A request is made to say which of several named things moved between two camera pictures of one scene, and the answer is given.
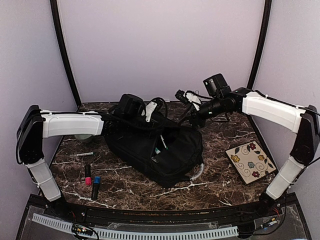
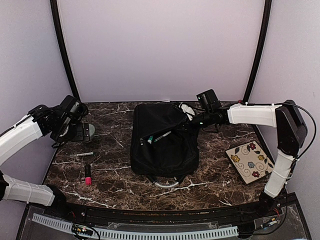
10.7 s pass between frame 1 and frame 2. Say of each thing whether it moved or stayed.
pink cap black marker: stayed
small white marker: moved
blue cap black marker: moved
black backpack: moved
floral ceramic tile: stayed
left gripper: moved
